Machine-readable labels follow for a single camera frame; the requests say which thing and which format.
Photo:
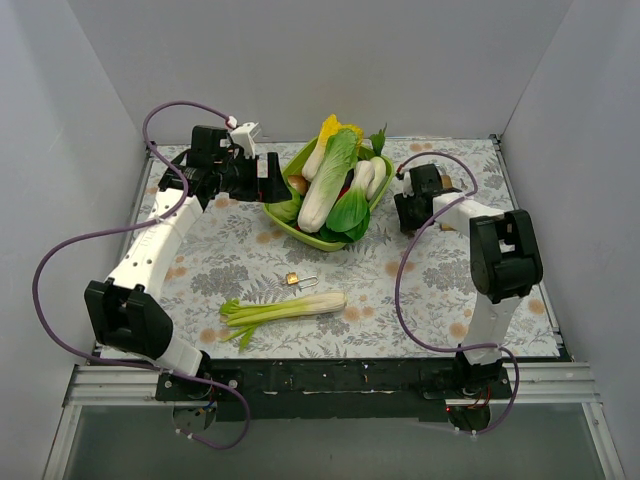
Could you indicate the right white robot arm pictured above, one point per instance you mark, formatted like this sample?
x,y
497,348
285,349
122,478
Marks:
x,y
504,265

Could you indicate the toy brown mushroom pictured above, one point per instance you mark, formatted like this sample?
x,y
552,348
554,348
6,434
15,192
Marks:
x,y
298,183

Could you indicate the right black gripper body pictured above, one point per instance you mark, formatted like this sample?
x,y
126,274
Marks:
x,y
406,215

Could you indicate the small brass padlock open shackle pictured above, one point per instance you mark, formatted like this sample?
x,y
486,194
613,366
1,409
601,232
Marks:
x,y
293,279

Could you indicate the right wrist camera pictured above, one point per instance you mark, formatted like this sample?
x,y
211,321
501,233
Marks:
x,y
405,179

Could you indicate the toy celery stalk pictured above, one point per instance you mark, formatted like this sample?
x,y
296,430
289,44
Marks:
x,y
247,318

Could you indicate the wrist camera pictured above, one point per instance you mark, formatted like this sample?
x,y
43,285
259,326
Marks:
x,y
405,179
243,136

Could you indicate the aluminium frame rail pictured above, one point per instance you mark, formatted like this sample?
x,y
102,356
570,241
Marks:
x,y
96,386

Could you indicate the floral table mat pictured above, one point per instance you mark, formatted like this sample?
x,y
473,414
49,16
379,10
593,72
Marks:
x,y
404,296

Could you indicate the toy green cabbage head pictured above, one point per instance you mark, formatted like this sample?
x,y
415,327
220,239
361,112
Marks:
x,y
287,211

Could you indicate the large toy napa cabbage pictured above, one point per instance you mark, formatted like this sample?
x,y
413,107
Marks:
x,y
339,158

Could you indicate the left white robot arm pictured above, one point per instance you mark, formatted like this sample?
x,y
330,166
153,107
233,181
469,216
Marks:
x,y
124,310

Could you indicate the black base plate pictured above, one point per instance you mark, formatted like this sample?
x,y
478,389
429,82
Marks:
x,y
314,389

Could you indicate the green plastic basket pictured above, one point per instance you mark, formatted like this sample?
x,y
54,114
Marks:
x,y
293,167

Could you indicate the toy bok choy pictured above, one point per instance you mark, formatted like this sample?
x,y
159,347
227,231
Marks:
x,y
369,175

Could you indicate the toy leafy green sprig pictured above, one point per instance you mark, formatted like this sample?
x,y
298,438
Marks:
x,y
378,141

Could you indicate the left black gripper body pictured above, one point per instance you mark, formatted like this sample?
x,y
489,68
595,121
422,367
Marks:
x,y
263,178

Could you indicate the yellow toy cabbage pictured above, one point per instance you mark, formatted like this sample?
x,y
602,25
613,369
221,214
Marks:
x,y
330,127

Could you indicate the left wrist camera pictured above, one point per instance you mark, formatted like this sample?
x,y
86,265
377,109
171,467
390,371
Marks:
x,y
243,136

